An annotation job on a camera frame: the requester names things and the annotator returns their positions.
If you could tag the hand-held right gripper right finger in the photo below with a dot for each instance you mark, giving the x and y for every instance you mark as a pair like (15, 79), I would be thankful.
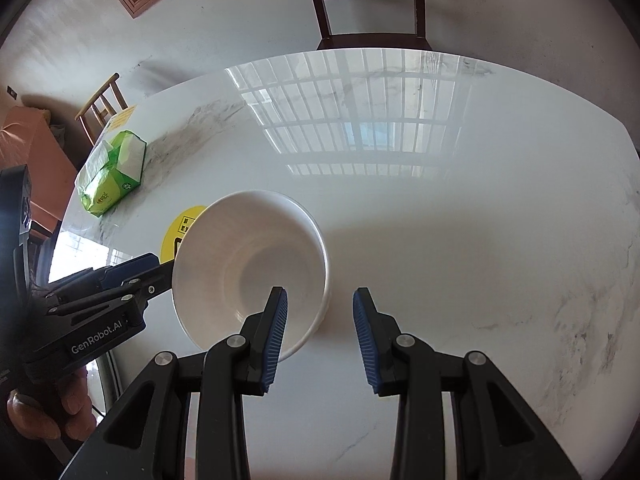
(364, 340)

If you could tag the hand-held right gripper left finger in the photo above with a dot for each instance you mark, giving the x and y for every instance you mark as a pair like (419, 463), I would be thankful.
(277, 332)

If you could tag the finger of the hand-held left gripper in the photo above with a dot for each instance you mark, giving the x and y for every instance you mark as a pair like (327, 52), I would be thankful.
(132, 264)
(120, 296)

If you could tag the white bowl with blue cartoon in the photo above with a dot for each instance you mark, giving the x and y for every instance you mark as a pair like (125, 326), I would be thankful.
(324, 292)

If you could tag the pink bowl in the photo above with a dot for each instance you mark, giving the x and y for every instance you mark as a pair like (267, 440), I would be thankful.
(240, 260)

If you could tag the person's left hand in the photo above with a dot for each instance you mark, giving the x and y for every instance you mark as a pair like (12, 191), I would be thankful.
(45, 410)

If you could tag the round yellow sticker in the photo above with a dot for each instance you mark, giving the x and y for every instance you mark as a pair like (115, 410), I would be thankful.
(175, 234)

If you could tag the green tissue pack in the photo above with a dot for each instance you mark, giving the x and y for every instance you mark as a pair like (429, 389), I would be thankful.
(112, 172)

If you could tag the orange-brown cabinet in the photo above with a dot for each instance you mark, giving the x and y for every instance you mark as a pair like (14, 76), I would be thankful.
(30, 160)

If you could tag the rectangular yellow sticker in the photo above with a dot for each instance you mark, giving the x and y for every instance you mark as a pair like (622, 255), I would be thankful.
(122, 117)

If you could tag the light wooden chair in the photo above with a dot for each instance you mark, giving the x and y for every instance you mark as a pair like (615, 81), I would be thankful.
(102, 102)

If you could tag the dark wooden chair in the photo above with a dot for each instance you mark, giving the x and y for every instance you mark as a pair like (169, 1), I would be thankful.
(370, 42)

